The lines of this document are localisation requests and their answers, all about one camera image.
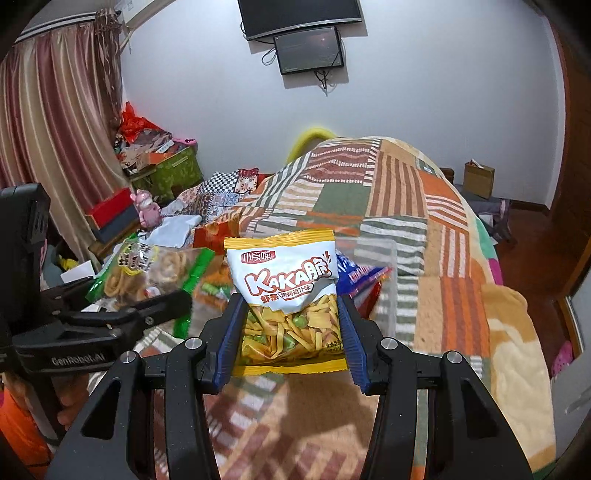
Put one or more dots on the yellow white chips packet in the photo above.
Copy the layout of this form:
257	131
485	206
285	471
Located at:
286	286

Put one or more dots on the wall-mounted television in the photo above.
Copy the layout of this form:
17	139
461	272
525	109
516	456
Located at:
300	16

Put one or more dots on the red plastic bag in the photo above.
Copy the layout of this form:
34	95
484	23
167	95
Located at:
138	122

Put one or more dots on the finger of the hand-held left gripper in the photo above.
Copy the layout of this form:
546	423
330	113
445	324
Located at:
69	290
147	311

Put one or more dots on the small wall monitor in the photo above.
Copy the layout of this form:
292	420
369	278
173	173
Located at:
308	50

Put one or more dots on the wooden door frame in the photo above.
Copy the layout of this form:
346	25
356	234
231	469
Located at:
575	161

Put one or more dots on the pile of papers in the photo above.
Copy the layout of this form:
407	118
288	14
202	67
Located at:
147	145

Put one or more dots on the white cloth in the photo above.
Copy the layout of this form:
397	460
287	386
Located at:
171	233

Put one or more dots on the green cardboard box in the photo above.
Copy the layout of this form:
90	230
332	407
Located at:
175	175

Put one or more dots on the striped pink curtain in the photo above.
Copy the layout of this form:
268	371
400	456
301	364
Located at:
55	115

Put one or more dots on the blue snack packet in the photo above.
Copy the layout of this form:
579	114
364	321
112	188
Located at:
360	272

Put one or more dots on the dark cloth pile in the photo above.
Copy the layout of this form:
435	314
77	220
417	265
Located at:
494	217

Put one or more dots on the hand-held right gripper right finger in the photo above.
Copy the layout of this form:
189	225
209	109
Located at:
353	344

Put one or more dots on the pink pouch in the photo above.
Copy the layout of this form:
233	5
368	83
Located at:
190	140

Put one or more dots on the pink toy figure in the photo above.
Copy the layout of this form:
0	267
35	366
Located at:
148	210

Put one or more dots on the patchwork striped blanket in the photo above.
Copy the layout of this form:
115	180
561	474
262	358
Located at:
415	230

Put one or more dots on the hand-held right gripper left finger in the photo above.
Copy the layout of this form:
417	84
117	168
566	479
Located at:
231	334

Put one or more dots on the brown paper bag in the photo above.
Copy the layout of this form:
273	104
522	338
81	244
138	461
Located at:
479	180

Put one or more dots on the yellow hoop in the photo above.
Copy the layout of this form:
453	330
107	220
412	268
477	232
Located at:
309	136

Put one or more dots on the red box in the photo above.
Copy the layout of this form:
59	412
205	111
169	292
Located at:
113	207

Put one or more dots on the clear plastic container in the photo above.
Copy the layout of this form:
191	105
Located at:
383	295

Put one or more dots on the checkered patchwork quilt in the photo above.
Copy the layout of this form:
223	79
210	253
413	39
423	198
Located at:
221	189

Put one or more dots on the pile of mixed snack packets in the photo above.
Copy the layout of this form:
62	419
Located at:
214	286

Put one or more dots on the pink slipper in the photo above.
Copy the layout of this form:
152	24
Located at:
563	357

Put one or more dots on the person's left hand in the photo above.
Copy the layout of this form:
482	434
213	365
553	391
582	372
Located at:
74	401

